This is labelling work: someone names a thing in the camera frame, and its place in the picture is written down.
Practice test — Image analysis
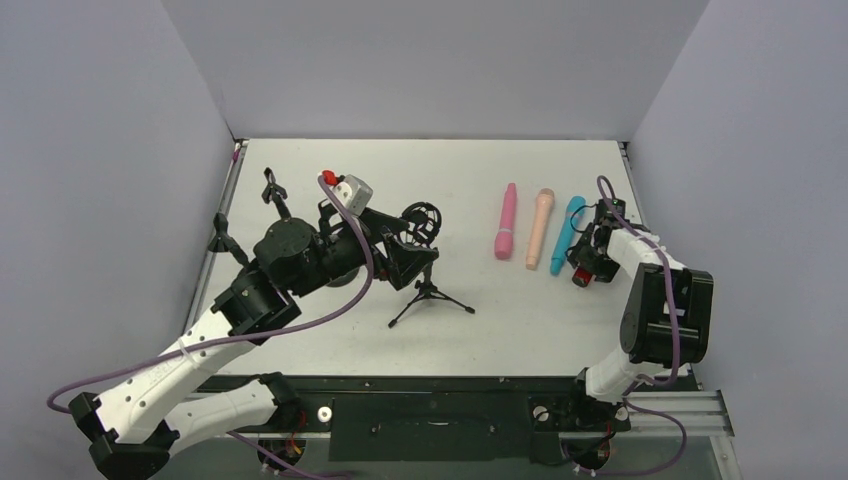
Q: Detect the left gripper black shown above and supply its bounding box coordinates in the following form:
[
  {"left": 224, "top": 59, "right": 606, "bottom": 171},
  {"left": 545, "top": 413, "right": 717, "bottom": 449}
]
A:
[{"left": 291, "top": 206, "right": 438, "bottom": 298}]

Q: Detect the red mesh microphone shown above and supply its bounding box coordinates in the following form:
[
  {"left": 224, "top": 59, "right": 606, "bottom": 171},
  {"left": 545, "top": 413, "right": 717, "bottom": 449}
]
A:
[{"left": 571, "top": 267, "right": 595, "bottom": 288}]

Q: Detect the black tripod shock-mount stand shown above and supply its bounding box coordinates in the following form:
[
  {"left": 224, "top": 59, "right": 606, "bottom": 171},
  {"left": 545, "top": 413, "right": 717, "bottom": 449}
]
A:
[{"left": 387, "top": 201, "right": 477, "bottom": 330}]

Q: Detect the teal microphone black stand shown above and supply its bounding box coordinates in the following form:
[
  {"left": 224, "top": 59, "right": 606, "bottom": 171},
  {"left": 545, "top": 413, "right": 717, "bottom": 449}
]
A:
[{"left": 261, "top": 167, "right": 292, "bottom": 221}]

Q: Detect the beige microphone black stand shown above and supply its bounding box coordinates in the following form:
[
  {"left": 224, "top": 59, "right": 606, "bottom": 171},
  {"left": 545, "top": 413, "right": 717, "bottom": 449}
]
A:
[{"left": 206, "top": 212, "right": 255, "bottom": 269}]

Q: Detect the pink microphone black stand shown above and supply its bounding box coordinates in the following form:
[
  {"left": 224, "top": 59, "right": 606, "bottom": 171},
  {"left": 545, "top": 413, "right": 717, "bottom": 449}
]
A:
[{"left": 318, "top": 199, "right": 360, "bottom": 288}]

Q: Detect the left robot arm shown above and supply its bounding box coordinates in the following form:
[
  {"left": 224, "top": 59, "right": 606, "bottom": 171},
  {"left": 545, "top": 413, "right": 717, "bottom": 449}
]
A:
[{"left": 69, "top": 202, "right": 442, "bottom": 479}]

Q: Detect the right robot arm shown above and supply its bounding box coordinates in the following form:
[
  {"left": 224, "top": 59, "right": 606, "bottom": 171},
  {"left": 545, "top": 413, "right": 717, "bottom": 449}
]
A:
[{"left": 563, "top": 199, "right": 714, "bottom": 427}]

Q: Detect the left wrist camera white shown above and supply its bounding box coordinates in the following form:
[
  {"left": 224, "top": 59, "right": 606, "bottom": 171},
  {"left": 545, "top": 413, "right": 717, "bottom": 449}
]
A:
[{"left": 320, "top": 170, "right": 373, "bottom": 217}]

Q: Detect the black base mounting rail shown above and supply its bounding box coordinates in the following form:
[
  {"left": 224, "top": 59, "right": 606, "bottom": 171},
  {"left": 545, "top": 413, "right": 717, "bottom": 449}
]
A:
[{"left": 237, "top": 375, "right": 648, "bottom": 475}]

